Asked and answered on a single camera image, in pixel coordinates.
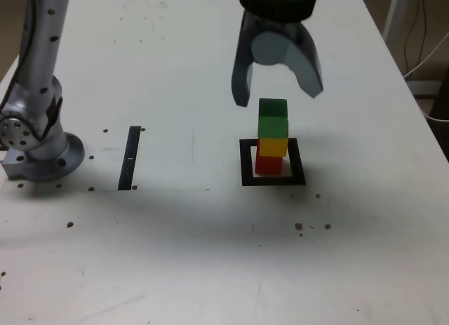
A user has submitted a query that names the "green cube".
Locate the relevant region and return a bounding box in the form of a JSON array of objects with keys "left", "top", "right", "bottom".
[{"left": 257, "top": 98, "right": 290, "bottom": 140}]

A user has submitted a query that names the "black tape strip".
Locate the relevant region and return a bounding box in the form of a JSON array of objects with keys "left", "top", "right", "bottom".
[{"left": 117, "top": 126, "right": 142, "bottom": 192}]

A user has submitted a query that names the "white background cable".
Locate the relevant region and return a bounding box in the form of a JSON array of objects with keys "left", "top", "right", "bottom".
[{"left": 402, "top": 32, "right": 449, "bottom": 123}]

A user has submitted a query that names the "yellow cube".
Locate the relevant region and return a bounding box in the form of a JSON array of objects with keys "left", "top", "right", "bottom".
[{"left": 257, "top": 136, "right": 290, "bottom": 159}]

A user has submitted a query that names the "red cube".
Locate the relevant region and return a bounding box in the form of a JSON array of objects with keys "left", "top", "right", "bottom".
[{"left": 254, "top": 147, "right": 283, "bottom": 176}]

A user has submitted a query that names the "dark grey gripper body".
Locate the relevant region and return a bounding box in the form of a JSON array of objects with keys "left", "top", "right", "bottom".
[{"left": 239, "top": 8, "right": 310, "bottom": 47}]

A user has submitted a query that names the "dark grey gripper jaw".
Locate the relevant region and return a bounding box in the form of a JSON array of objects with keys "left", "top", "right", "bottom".
[{"left": 230, "top": 39, "right": 260, "bottom": 107}]

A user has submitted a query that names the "black background cable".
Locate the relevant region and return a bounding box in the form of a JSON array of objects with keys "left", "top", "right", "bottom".
[{"left": 403, "top": 0, "right": 429, "bottom": 72}]

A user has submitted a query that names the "black tape square outline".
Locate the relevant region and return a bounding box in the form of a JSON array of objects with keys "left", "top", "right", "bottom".
[{"left": 239, "top": 138, "right": 307, "bottom": 187}]

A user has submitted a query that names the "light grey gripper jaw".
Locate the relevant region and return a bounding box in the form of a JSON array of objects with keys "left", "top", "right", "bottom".
[{"left": 250, "top": 30, "right": 325, "bottom": 100}]

